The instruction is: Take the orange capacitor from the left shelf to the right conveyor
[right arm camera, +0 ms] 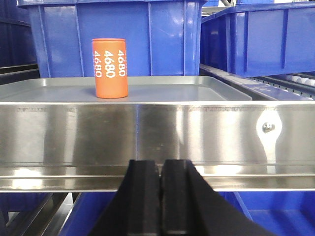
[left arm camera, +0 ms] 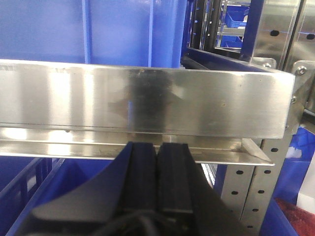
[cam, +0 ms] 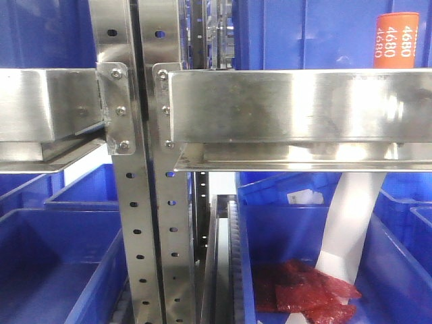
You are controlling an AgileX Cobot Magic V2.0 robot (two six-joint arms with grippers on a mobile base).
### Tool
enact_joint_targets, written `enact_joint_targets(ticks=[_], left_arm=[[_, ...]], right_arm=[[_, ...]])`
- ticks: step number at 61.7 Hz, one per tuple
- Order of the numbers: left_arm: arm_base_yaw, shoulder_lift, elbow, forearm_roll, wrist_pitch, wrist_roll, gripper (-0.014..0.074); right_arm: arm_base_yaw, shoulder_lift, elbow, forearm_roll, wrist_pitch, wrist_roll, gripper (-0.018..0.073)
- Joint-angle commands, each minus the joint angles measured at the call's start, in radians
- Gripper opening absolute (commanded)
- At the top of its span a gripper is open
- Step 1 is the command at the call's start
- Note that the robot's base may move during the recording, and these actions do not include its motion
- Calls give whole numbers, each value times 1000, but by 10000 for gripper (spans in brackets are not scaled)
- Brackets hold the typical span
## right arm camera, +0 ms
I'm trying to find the blue plastic bin right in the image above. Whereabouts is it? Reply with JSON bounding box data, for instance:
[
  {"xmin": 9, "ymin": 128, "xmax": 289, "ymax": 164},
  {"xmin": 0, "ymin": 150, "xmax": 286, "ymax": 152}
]
[{"xmin": 200, "ymin": 1, "xmax": 315, "ymax": 77}]

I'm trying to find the orange capacitor cylinder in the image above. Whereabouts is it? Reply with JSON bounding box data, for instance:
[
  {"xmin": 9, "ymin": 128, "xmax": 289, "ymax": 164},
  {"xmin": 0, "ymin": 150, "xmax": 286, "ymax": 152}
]
[{"xmin": 92, "ymin": 38, "xmax": 128, "ymax": 99}]

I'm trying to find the blue plastic bin centre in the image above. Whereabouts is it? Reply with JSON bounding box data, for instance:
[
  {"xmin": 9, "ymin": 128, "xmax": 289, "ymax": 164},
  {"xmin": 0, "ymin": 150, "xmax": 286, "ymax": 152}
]
[{"xmin": 17, "ymin": 0, "xmax": 204, "ymax": 78}]

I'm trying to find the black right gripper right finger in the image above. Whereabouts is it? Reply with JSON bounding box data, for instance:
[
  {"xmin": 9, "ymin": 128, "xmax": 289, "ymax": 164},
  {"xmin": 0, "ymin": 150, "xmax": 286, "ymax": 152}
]
[{"xmin": 161, "ymin": 159, "xmax": 272, "ymax": 236}]

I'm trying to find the blue plastic bin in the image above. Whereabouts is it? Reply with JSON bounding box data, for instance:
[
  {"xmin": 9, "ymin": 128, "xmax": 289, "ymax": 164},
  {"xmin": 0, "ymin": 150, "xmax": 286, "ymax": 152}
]
[
  {"xmin": 17, "ymin": 0, "xmax": 204, "ymax": 78},
  {"xmin": 200, "ymin": 1, "xmax": 315, "ymax": 77}
]

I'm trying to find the white roller track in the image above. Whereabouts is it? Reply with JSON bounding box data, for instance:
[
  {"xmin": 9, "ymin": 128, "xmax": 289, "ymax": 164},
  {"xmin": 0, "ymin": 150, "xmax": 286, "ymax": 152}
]
[{"xmin": 291, "ymin": 75, "xmax": 315, "ymax": 87}]

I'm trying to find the blue plastic bin below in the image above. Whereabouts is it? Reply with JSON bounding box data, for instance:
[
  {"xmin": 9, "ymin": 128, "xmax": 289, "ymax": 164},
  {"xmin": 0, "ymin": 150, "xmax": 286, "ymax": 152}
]
[{"xmin": 59, "ymin": 191, "xmax": 315, "ymax": 236}]

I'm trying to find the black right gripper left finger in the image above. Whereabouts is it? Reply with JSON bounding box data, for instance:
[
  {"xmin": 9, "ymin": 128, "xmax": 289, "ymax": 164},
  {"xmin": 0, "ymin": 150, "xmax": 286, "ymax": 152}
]
[{"xmin": 90, "ymin": 160, "xmax": 160, "ymax": 236}]

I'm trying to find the stainless steel shelf rail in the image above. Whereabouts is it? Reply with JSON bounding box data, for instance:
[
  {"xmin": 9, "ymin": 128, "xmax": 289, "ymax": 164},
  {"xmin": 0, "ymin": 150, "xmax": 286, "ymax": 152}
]
[{"xmin": 0, "ymin": 101, "xmax": 315, "ymax": 192}]

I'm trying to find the grey metal tray on shelf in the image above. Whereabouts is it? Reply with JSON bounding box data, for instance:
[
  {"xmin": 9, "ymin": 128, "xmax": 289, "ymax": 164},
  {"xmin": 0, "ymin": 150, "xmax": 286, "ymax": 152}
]
[{"xmin": 0, "ymin": 76, "xmax": 252, "ymax": 103}]

